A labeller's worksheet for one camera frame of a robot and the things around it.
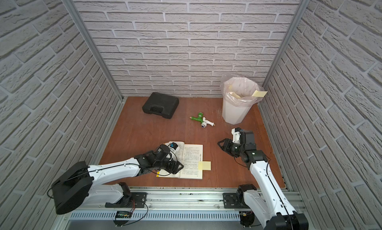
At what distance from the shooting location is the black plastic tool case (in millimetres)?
1076

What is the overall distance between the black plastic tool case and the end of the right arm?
1.54ft

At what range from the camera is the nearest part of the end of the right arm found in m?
0.62
